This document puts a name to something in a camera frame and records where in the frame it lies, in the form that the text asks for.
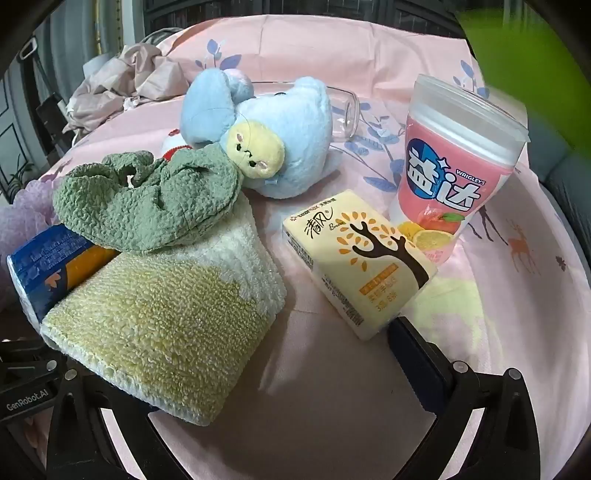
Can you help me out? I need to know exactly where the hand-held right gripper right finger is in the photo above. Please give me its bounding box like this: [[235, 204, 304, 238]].
[[387, 315, 542, 480]]

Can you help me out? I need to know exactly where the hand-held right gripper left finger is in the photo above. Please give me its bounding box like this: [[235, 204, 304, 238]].
[[44, 364, 208, 480]]

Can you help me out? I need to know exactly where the blue tissue pack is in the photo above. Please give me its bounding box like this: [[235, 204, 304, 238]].
[[6, 224, 118, 333]]

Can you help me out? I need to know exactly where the yellow white knitted towel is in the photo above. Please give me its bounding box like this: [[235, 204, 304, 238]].
[[41, 191, 288, 426]]

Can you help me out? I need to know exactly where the yellow tissue pack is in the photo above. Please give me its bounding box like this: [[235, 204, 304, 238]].
[[283, 189, 438, 341]]

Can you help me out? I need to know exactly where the green fuzzy cloth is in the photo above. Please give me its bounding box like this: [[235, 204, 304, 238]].
[[52, 143, 243, 254]]

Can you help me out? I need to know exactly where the blue elephant plush toy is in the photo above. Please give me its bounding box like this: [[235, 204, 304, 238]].
[[180, 68, 333, 200]]

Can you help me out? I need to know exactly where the green box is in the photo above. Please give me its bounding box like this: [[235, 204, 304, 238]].
[[457, 0, 591, 153]]

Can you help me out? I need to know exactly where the pink printed bedsheet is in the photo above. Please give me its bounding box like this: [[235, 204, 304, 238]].
[[0, 14, 587, 480]]

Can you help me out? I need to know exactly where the pink gum bottle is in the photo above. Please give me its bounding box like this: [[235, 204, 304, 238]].
[[389, 73, 529, 266]]

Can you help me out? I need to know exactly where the grey sofa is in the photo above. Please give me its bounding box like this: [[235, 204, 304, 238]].
[[526, 111, 591, 241]]

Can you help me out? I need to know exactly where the clear glass bottle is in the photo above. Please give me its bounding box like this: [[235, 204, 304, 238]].
[[252, 80, 361, 141]]

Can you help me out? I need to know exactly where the small red white toy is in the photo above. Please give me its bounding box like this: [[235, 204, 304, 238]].
[[161, 128, 192, 160]]

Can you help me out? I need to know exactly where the crumpled beige cloth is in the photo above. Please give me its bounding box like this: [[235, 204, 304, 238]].
[[67, 44, 190, 134]]

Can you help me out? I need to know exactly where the grey curtain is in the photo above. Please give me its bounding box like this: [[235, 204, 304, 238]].
[[44, 0, 148, 70]]

